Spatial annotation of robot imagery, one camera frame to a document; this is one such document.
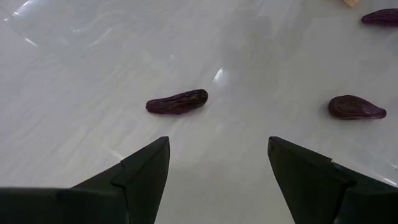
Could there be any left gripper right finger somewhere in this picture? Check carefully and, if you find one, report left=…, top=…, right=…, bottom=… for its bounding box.
left=267, top=136, right=398, bottom=224

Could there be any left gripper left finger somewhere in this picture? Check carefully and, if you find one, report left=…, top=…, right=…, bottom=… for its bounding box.
left=0, top=136, right=171, bottom=224

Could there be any purple eggplant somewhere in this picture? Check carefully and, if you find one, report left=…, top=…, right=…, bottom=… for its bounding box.
left=145, top=88, right=210, bottom=115

